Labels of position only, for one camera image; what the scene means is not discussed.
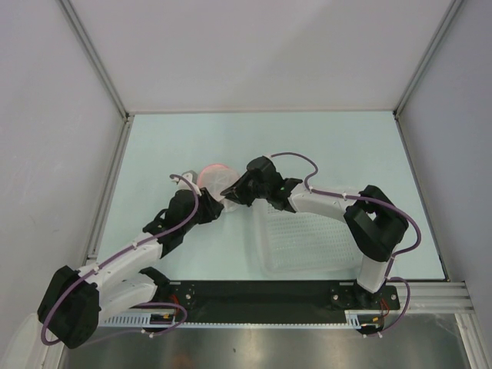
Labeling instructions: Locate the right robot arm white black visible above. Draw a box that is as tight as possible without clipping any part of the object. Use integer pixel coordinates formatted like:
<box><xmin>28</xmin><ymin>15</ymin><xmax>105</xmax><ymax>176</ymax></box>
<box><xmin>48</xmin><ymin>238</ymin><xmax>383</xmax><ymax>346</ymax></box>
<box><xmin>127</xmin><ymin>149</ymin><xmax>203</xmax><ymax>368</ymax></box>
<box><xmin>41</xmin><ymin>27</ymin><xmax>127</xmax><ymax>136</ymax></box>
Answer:
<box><xmin>220</xmin><ymin>156</ymin><xmax>408</xmax><ymax>308</ymax></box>

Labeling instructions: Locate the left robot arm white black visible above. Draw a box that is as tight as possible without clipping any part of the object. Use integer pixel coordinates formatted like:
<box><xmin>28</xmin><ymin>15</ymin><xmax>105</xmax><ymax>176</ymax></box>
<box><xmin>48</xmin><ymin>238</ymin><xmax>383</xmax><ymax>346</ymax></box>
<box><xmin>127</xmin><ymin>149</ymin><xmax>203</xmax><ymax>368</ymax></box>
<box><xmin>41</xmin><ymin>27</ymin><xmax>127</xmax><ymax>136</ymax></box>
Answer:
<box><xmin>37</xmin><ymin>188</ymin><xmax>224</xmax><ymax>349</ymax></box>

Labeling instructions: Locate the white perforated plastic tray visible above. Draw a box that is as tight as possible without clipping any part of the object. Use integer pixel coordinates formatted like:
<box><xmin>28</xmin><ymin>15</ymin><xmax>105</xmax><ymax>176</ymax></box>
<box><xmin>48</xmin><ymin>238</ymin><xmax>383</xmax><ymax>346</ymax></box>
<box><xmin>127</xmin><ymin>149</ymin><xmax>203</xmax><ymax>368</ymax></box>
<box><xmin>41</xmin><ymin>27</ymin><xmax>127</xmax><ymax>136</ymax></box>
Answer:
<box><xmin>252</xmin><ymin>199</ymin><xmax>363</xmax><ymax>278</ymax></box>

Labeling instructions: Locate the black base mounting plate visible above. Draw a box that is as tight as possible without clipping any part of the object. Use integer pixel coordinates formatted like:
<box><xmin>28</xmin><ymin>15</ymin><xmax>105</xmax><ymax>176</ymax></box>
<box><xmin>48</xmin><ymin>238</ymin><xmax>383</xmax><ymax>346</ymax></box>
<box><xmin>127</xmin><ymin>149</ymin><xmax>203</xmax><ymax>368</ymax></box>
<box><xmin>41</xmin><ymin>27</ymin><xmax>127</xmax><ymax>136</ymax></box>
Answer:
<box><xmin>152</xmin><ymin>281</ymin><xmax>401</xmax><ymax>317</ymax></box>

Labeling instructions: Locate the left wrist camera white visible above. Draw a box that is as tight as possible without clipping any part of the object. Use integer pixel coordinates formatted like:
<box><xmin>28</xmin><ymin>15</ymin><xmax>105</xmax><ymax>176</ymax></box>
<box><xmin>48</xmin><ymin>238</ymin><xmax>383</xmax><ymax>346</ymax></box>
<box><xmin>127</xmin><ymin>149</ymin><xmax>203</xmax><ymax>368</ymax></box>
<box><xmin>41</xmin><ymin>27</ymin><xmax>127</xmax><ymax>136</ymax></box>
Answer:
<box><xmin>181</xmin><ymin>171</ymin><xmax>201</xmax><ymax>194</ymax></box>

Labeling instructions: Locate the white slotted cable duct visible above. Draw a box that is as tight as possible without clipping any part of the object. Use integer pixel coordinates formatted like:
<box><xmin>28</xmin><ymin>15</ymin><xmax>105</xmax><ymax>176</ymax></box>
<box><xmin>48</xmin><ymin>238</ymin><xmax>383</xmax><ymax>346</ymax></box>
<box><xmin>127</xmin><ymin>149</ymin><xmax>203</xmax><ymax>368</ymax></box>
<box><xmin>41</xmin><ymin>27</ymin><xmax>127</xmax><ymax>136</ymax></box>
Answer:
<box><xmin>99</xmin><ymin>310</ymin><xmax>383</xmax><ymax>331</ymax></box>

